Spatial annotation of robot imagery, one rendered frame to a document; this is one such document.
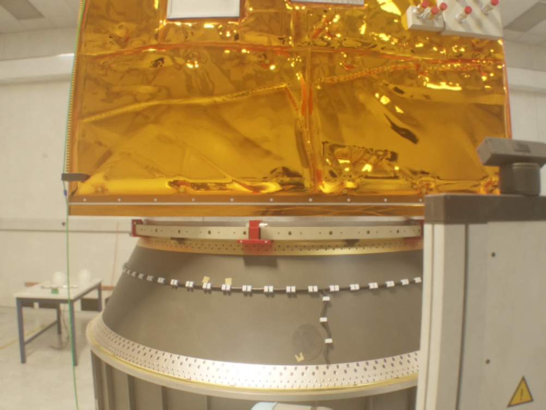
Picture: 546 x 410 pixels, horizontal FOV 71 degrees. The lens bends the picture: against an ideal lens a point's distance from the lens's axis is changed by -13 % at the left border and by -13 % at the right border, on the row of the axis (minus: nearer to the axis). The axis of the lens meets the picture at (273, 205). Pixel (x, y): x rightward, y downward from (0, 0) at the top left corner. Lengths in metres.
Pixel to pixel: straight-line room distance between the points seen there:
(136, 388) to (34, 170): 6.68
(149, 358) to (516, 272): 1.37
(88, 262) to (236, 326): 6.29
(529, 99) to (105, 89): 8.38
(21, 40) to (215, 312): 7.94
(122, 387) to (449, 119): 1.78
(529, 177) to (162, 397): 1.42
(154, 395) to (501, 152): 1.47
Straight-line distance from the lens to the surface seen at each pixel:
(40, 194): 8.10
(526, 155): 0.75
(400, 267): 1.81
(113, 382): 2.01
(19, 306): 5.46
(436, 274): 0.64
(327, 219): 1.69
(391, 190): 1.79
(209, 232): 1.70
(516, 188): 0.71
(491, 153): 0.70
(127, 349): 1.84
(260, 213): 1.71
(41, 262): 8.12
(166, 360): 1.68
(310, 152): 1.73
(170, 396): 1.70
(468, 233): 0.64
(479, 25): 2.10
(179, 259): 1.81
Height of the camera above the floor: 1.75
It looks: 2 degrees up
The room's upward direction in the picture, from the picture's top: straight up
